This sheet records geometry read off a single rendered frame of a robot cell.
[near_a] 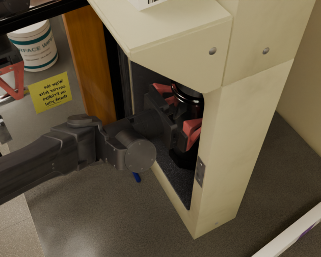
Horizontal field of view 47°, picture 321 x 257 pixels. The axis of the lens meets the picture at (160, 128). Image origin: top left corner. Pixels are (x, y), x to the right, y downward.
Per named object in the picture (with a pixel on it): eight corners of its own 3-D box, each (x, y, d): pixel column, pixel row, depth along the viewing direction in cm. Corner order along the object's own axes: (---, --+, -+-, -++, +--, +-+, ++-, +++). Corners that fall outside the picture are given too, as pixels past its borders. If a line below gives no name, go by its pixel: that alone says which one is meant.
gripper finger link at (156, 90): (182, 71, 75) (142, 85, 71) (202, 93, 71) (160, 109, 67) (180, 96, 80) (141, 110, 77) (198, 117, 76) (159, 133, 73)
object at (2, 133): (14, 141, 71) (3, 122, 66) (2, 146, 70) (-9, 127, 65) (10, 134, 72) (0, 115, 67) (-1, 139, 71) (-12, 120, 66)
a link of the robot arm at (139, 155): (63, 116, 63) (67, 161, 66) (83, 137, 53) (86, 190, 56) (128, 108, 68) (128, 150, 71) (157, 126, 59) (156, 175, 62)
